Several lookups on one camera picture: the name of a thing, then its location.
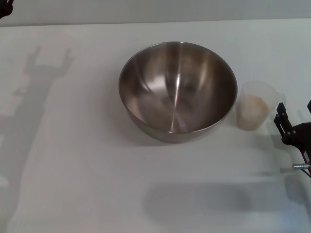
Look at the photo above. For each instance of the clear plastic measuring cup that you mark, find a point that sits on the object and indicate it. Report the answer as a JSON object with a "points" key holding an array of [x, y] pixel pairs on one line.
{"points": [[247, 88]]}

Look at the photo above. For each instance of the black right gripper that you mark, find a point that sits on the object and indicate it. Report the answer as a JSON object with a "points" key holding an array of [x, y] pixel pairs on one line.
{"points": [[301, 136]]}

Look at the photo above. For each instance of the stainless steel mixing bowl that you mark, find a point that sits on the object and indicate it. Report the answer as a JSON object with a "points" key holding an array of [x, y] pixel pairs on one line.
{"points": [[177, 97]]}

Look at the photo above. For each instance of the uncooked rice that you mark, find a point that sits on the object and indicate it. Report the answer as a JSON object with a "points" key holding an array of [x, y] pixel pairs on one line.
{"points": [[252, 114]]}

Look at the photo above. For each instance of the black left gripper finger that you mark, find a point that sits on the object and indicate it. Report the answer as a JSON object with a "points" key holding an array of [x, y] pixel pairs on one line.
{"points": [[5, 8]]}

